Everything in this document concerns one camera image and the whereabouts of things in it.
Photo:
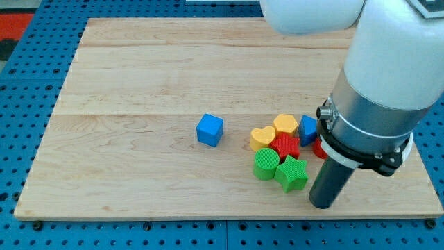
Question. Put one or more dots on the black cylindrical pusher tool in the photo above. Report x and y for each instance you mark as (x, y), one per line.
(329, 183)

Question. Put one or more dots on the blue cube block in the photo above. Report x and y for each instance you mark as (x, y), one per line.
(209, 130)

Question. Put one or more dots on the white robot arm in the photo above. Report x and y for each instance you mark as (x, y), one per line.
(392, 75)

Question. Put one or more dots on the yellow heart block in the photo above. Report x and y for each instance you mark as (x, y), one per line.
(261, 137)

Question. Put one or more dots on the green star block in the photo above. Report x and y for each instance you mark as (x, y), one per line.
(292, 174)

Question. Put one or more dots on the blue pentagon block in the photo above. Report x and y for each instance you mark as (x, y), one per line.
(307, 130)

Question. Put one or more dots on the red star block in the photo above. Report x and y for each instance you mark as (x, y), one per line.
(285, 145)

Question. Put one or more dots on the green cylinder block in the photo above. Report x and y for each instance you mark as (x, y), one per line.
(266, 161)

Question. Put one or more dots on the yellow hexagon block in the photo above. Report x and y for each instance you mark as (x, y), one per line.
(285, 124)

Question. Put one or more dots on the wooden board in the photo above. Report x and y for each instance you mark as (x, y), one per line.
(121, 143)

